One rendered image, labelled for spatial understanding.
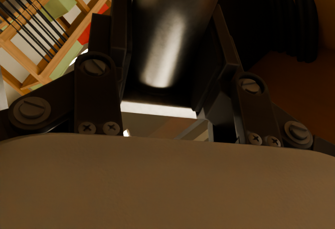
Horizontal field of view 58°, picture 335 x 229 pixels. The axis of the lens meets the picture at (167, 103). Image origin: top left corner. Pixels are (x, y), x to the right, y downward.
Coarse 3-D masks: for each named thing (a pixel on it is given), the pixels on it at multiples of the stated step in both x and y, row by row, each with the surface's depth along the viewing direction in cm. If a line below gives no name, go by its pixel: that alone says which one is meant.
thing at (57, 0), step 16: (0, 0) 275; (16, 0) 275; (48, 0) 308; (64, 0) 328; (80, 0) 343; (96, 0) 400; (32, 16) 284; (48, 16) 344; (80, 16) 387; (0, 32) 261; (16, 32) 274; (48, 32) 297; (64, 32) 312; (80, 32) 329; (16, 48) 271; (64, 48) 308; (80, 48) 338; (32, 64) 280; (48, 64) 290; (64, 64) 318; (16, 80) 310; (32, 80) 306; (48, 80) 291
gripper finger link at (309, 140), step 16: (208, 32) 12; (224, 32) 11; (208, 48) 11; (224, 48) 11; (192, 64) 13; (208, 64) 11; (224, 64) 10; (240, 64) 12; (192, 80) 13; (208, 80) 11; (224, 80) 11; (192, 96) 13; (208, 96) 12; (224, 96) 10; (208, 112) 11; (224, 112) 11; (224, 128) 11; (288, 128) 10; (304, 128) 10; (288, 144) 10; (304, 144) 10
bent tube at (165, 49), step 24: (144, 0) 10; (168, 0) 10; (192, 0) 10; (216, 0) 10; (144, 24) 11; (168, 24) 10; (192, 24) 10; (144, 48) 11; (168, 48) 11; (192, 48) 12; (144, 72) 12; (168, 72) 12; (144, 96) 13; (168, 96) 13
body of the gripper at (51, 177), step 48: (0, 144) 6; (48, 144) 6; (96, 144) 7; (144, 144) 7; (192, 144) 7; (240, 144) 8; (0, 192) 5; (48, 192) 6; (96, 192) 6; (144, 192) 6; (192, 192) 6; (240, 192) 6; (288, 192) 7
